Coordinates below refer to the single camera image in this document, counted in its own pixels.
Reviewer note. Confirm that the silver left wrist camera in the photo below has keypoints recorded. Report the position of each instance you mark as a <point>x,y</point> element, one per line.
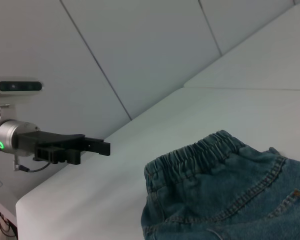
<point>17,86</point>

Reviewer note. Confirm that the silver camera mount bracket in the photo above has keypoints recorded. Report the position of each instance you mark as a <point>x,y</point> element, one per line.
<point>5,112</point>

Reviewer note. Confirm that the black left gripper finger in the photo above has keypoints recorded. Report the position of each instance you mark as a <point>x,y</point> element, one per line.
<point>98,146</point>
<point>73,157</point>

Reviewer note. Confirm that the blue denim shorts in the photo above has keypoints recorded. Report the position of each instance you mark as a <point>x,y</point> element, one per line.
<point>227,195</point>

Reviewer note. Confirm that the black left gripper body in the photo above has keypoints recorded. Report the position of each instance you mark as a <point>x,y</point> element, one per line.
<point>50,145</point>

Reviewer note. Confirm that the white table frame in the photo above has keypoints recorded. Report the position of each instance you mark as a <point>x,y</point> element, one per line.
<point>5,208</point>

